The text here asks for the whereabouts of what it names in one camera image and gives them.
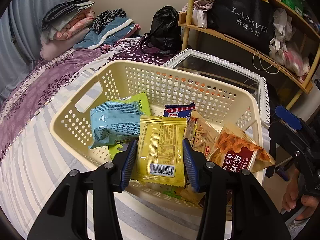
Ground folded grey blankets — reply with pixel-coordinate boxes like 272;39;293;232
41;0;95;29

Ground peach folded quilt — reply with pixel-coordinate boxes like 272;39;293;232
52;10;95;40

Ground grey blue curtain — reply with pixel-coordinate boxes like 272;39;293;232
0;0;85;100

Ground pale pink cloth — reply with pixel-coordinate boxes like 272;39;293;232
182;0;215;29

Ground bright green wafer packet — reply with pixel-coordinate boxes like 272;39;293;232
117;92;152;117

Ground person's right hand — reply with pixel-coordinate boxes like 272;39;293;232
282;176;320;214

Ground pink and white plastic bag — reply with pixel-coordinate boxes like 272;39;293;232
282;42;310;77

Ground dark blue cracker packet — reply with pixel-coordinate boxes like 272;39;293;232
163;102;196;118

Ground yellow snack packet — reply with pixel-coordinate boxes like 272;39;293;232
131;115;187;188

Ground orange pastry packet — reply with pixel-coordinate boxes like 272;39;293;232
207;123;275;174
185;110;222;157

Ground striped blanket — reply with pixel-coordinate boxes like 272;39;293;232
0;80;270;240

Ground teal blanket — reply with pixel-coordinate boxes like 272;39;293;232
72;17;142;50

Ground white framed glass table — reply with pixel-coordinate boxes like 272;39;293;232
165;49;270;130

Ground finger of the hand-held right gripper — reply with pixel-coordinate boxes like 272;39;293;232
265;120;304;178
275;106;302;130

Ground grey slipper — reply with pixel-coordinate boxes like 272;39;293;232
292;216;312;227

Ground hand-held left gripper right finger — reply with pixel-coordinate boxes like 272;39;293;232
182;138;292;240

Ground leopard print cloth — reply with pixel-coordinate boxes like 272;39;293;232
90;9;127;34

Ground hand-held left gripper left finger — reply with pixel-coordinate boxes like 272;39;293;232
27;139;138;240

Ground wooden shelf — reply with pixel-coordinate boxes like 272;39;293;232
179;0;318;113

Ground black shopping bag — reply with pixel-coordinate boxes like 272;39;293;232
209;0;275;55

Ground cream perforated plastic basket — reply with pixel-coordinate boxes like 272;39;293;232
50;59;263;217

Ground purple floral bedsheet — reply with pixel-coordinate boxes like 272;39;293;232
0;36;180;164

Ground light blue snack packet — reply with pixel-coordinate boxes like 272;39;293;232
89;99;144;150

